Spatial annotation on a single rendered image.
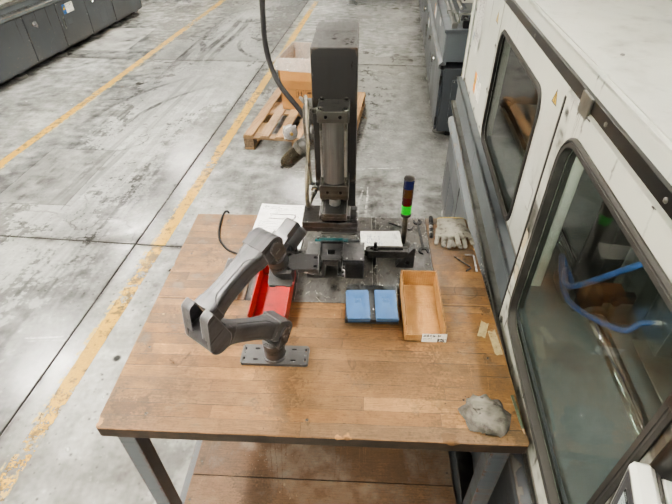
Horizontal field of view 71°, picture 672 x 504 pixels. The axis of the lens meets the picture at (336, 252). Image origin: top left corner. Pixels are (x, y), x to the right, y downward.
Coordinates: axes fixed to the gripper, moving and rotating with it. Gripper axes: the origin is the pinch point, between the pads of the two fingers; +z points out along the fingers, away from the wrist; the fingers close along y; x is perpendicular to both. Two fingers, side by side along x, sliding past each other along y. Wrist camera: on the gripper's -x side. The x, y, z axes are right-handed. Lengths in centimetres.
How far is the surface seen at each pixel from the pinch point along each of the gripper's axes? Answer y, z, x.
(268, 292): 2.5, 23.3, 9.8
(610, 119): 16, -52, -69
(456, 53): 265, 186, -100
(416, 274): 9.4, 22.6, -40.4
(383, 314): -6.0, 17.3, -28.9
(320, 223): 21.2, 7.5, -8.5
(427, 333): -12.0, 16.4, -42.4
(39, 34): 435, 316, 404
